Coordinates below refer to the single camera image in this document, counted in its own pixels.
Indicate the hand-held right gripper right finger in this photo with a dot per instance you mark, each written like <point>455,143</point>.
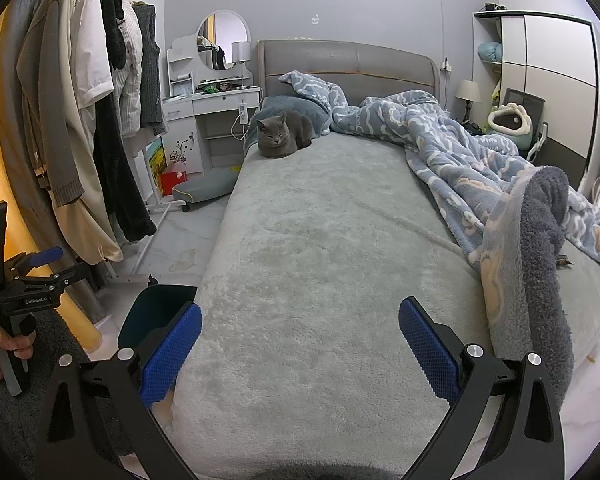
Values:
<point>430,350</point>

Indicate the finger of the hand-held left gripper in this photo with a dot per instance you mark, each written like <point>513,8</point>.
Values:
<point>47,255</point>
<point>65,275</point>

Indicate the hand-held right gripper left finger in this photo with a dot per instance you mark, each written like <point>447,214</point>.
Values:
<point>172,355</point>

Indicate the dark teal trash bin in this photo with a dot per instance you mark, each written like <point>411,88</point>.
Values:
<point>150,315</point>

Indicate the cream long coat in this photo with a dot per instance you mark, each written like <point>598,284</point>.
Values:
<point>90,185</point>

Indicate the hanging clothes on rack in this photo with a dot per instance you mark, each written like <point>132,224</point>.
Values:
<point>17,160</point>

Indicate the black fleece garment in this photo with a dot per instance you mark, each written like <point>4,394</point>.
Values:
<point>125,195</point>

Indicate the grey upholstered bed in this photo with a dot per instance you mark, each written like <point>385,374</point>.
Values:
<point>330,260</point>

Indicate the yellow landscape picture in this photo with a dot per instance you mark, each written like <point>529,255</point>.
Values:
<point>156,165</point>

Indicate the red box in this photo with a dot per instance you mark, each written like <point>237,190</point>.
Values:
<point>172,182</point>

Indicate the small brown wrapper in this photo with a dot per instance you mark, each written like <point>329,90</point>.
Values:
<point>562,260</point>

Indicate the grey knit-cuff jacket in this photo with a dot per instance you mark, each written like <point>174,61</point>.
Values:
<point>45,85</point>

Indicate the grey floor seat cushion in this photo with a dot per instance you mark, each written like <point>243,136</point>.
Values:
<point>205,185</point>

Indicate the grey fleece robe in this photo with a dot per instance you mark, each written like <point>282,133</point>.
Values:
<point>10,435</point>

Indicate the white striped shirt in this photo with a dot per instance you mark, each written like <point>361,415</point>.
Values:
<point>127,90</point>

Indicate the dark grey knit vest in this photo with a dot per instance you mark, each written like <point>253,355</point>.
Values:
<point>150,70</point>

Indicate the blue cloud-patterned fleece blanket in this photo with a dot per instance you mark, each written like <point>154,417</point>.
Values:
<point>430,125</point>

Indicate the white vanity desk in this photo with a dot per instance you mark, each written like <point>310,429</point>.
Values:
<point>225,100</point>

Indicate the white power strip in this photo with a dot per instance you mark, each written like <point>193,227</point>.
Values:
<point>242,113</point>

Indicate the grey cat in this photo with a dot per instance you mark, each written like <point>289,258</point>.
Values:
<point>285,135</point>

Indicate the beige bedside lamp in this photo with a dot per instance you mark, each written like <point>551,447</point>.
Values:
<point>467,91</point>

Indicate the yellow green cloth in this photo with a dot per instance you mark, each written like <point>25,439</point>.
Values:
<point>495,95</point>

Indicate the blue grey pillow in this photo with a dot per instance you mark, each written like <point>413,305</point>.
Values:
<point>280,102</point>

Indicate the white table lamp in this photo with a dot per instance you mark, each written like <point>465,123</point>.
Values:
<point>241,52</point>

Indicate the round vanity mirror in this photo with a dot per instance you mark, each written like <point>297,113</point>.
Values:
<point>225,35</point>

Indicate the light blue bundle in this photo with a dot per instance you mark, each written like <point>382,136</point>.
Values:
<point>490,52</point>

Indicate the white and black wardrobe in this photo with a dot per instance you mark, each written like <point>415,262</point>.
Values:
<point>555,60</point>

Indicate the white wall charger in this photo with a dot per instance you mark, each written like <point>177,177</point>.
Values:
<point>448,65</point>

